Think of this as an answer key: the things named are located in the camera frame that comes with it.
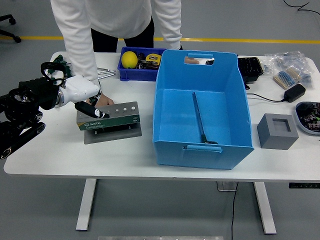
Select black electronic parts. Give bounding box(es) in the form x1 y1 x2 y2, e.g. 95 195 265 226
297 102 320 132

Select taped resistor strip bundle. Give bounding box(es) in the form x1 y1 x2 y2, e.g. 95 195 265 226
273 67 302 90

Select silver green hex key stand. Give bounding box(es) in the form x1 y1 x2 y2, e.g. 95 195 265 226
76 101 143 145

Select black ribbed tray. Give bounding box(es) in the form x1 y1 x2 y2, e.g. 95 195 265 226
237 56 265 85

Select large green T-handle hex key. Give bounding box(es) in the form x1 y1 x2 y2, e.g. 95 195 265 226
191 91 219 146

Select grey foam cube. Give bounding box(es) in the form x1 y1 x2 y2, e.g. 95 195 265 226
256 113 300 150

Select yellow tape measure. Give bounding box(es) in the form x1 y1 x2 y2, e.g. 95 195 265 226
145 53 162 63

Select person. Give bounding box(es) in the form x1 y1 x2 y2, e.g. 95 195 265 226
49 0 183 107

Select white table leg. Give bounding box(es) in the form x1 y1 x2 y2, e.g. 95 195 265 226
253 181 277 235
75 178 97 231

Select dark small items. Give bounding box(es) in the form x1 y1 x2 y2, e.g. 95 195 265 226
136 51 161 71

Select thin black floor cable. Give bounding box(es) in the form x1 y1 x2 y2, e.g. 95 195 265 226
283 0 320 16

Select grey blue parts tray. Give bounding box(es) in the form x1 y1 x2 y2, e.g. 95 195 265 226
294 101 320 136

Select dark blue small bin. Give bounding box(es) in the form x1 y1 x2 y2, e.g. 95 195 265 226
117 46 167 82

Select black office chair base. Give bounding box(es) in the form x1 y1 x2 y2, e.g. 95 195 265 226
0 14 22 43

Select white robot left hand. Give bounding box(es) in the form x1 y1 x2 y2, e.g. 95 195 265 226
59 74 111 120

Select black power adapter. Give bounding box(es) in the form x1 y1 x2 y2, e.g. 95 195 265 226
283 83 307 103

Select person's right hand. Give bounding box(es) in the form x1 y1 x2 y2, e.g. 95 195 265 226
96 93 116 107

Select metal floor plate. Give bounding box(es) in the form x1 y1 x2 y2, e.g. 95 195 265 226
216 181 238 192

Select yellow foam ball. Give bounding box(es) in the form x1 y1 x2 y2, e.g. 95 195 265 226
121 51 139 70

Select black table control panel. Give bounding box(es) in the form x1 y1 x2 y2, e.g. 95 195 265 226
288 182 320 189

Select light blue plastic box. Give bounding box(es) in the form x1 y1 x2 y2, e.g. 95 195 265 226
151 48 255 170

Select clear plastic component bags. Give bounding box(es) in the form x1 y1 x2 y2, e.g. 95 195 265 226
264 50 315 89

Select black adapter cable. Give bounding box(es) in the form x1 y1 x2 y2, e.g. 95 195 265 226
246 92 286 103

